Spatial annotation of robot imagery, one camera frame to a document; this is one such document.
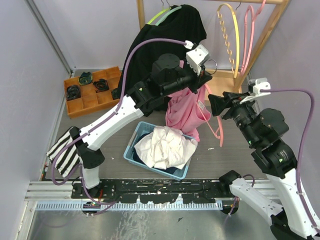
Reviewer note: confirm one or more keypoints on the black mounting base plate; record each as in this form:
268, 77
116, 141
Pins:
160, 191

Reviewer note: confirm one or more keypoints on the green black rolled sock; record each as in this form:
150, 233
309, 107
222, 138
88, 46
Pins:
85, 78

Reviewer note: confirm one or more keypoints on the pink plastic hanger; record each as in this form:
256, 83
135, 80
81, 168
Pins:
248, 40

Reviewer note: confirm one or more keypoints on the navy blue t shirt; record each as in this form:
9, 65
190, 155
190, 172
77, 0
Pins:
135, 159

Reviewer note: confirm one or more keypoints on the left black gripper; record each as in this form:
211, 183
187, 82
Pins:
200, 79

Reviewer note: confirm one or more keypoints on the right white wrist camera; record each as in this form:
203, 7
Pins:
258, 87

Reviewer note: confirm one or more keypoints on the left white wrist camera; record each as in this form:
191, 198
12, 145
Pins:
196, 56

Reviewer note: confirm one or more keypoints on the mint green hanger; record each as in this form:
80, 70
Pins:
165, 16

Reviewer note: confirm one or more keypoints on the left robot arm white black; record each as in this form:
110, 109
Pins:
166, 78

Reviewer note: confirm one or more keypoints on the white t shirt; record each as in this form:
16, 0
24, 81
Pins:
164, 148

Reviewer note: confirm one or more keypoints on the pink t shirt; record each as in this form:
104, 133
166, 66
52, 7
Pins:
186, 111

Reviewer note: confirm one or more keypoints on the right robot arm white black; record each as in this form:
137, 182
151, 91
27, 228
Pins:
288, 220

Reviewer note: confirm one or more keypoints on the yellow hanger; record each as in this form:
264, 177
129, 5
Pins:
234, 62

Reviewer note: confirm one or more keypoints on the black white striped cloth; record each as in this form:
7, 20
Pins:
68, 159

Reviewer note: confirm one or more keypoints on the wooden clothes rack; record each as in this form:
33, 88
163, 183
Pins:
223, 80

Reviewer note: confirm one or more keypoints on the orange wooden divider tray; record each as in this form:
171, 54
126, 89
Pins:
90, 99

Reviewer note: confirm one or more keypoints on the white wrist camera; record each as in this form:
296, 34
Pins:
196, 56
258, 87

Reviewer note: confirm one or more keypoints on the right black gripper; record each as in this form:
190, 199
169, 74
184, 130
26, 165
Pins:
217, 102

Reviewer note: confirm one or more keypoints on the aluminium rail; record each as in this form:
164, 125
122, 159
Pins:
71, 196

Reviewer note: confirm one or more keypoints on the lime green hanger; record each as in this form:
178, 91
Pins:
163, 10

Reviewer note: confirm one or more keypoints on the black t shirt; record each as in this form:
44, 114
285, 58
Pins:
153, 41

